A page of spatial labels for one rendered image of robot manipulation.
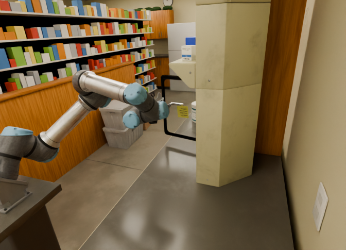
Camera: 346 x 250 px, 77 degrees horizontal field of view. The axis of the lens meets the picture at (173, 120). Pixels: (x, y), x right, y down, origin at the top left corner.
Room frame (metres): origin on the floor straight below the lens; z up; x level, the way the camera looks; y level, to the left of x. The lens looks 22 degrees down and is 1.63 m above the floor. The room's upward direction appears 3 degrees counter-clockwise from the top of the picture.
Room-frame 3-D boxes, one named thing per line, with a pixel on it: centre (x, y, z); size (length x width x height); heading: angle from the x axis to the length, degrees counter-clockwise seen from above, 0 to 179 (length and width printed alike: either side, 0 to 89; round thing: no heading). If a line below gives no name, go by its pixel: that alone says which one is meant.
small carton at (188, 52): (0.98, -0.09, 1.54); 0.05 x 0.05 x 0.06; 54
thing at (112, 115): (3.17, 0.78, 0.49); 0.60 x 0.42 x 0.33; 158
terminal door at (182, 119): (1.24, -0.07, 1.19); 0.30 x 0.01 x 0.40; 58
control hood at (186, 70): (1.03, -0.10, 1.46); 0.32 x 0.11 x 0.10; 158
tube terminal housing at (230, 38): (0.96, -0.27, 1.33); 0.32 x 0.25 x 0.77; 158
